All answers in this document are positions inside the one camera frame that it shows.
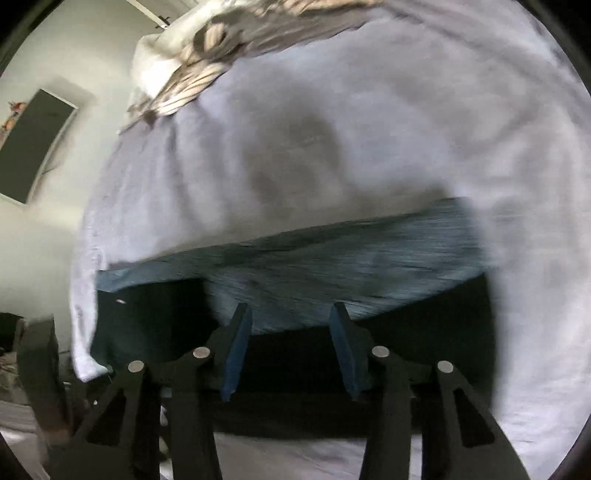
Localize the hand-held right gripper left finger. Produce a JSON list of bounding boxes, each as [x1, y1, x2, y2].
[[51, 303, 254, 480]]

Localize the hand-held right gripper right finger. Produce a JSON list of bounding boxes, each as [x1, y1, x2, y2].
[[328, 302, 532, 480]]

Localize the black pants with blue trim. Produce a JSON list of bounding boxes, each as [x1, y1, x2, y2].
[[90, 196, 498, 439]]

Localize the lavender quilted blanket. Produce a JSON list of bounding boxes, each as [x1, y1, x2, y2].
[[69, 0, 591, 480]]

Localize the striped cloth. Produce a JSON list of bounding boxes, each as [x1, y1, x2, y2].
[[124, 0, 384, 126]]

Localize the white crumpled cloth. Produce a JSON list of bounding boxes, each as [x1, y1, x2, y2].
[[129, 9, 218, 100]]

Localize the wall television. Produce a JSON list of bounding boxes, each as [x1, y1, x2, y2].
[[0, 88, 80, 206]]

